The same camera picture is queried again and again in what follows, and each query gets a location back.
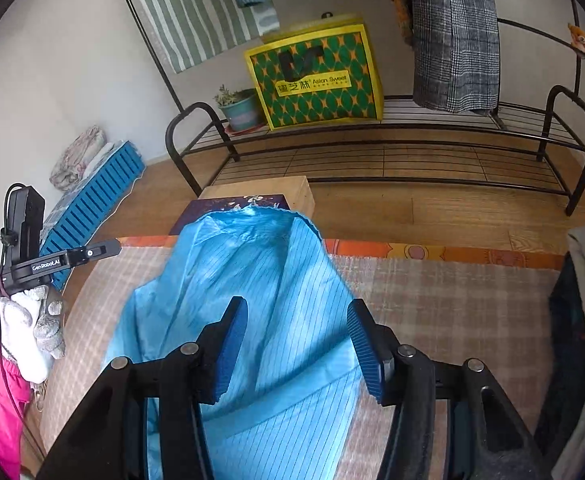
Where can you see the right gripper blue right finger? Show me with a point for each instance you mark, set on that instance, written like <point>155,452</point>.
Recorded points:
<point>374,350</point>

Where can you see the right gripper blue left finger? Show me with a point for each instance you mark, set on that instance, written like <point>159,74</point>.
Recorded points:
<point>219,345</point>

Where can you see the light blue work coat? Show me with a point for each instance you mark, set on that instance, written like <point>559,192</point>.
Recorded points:
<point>287,411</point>

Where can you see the black metal clothes rack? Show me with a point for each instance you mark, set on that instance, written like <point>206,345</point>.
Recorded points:
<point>529,149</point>

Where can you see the left white gloved hand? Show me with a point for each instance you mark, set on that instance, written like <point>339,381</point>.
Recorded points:
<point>32,331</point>

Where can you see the floral folded quilt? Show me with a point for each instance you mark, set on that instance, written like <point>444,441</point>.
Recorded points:
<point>69,169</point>

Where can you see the plaid beige bed cover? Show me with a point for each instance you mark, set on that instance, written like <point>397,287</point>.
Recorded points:
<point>452,303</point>

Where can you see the navy quilted jacket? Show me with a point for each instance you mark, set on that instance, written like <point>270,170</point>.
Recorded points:
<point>560,433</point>

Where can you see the small potted plant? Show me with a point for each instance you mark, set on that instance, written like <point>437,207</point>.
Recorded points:
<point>241,108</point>

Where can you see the yellow green gift bag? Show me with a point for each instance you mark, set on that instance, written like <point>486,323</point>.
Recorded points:
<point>322,72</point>

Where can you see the grey plaid long coat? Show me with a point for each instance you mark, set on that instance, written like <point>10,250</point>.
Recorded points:
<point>456,45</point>

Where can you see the green striped white cloth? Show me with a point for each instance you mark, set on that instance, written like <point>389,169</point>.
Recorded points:
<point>193,31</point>

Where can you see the small brown teddy bear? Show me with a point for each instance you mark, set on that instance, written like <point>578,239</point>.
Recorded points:
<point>577,35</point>

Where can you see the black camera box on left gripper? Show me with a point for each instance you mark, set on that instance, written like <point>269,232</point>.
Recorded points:
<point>23,222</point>

